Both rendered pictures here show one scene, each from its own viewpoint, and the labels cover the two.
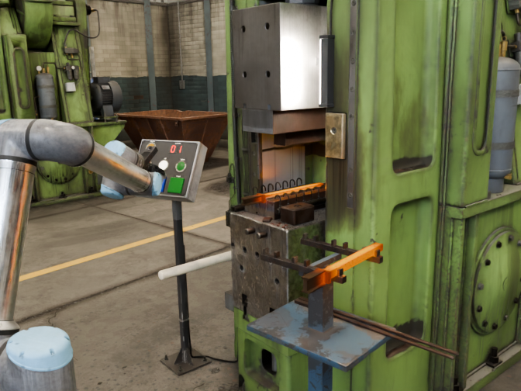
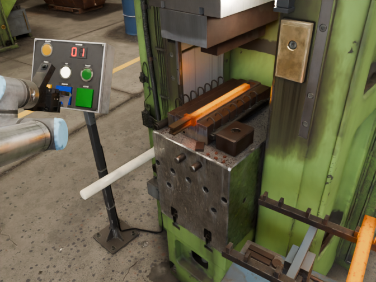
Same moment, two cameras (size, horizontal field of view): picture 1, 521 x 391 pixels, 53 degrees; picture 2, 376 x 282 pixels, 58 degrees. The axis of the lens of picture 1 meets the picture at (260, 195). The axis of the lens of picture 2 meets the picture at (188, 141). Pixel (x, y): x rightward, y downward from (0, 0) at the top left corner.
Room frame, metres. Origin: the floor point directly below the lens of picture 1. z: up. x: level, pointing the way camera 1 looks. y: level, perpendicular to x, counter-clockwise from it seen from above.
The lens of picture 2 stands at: (1.10, 0.14, 1.61)
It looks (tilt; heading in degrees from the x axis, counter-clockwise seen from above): 34 degrees down; 353
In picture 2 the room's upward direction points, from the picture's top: 2 degrees counter-clockwise
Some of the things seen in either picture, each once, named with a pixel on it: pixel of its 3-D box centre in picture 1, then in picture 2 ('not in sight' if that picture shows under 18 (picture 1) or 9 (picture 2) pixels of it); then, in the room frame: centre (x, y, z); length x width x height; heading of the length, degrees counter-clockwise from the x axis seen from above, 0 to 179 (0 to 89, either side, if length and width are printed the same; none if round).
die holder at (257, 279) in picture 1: (305, 256); (231, 161); (2.27, -0.20, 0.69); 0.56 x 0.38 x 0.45; 129
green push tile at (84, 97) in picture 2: (176, 185); (85, 97); (2.39, 0.39, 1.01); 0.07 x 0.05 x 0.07; 64
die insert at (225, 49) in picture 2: (305, 135); (234, 34); (2.31, -0.20, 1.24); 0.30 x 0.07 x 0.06; 129
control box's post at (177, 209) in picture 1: (180, 268); (100, 165); (2.55, 0.42, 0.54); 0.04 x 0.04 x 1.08; 39
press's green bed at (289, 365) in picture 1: (305, 347); (228, 231); (2.27, -0.20, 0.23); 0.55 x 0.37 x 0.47; 129
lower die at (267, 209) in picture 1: (295, 198); (221, 105); (2.30, -0.15, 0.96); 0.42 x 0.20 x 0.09; 129
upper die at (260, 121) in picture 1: (294, 117); (223, 14); (2.30, -0.15, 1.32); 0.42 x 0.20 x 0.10; 129
